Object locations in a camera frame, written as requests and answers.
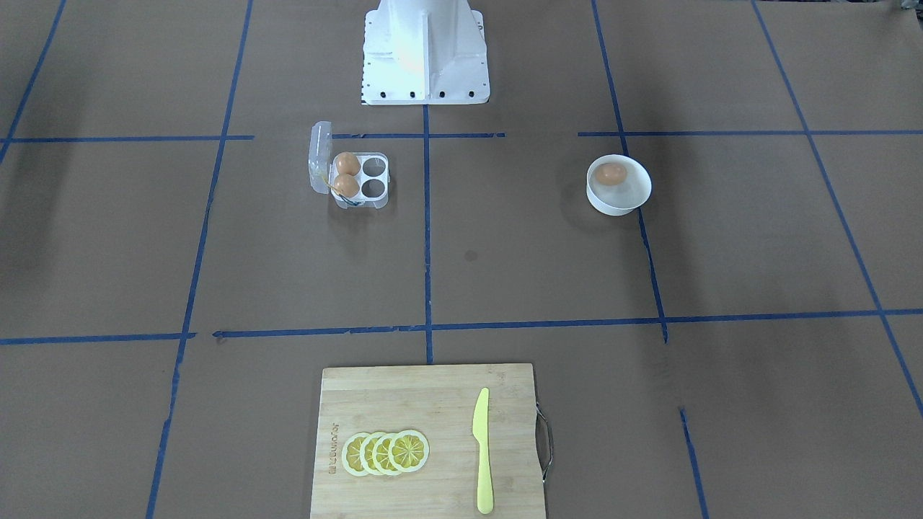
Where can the clear plastic egg box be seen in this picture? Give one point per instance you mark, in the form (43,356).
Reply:
(374,176)

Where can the brown egg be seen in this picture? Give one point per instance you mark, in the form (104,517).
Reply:
(610,174)
(347,163)
(346,185)

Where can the brown egg in box front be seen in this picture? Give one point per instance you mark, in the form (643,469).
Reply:
(346,185)

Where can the bamboo cutting board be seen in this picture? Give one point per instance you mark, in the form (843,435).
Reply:
(438,401)

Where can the yellow plastic knife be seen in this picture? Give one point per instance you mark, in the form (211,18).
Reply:
(480,431)

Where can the white round bowl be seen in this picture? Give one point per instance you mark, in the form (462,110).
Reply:
(625,198)

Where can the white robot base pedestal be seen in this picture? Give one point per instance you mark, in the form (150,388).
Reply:
(424,53)

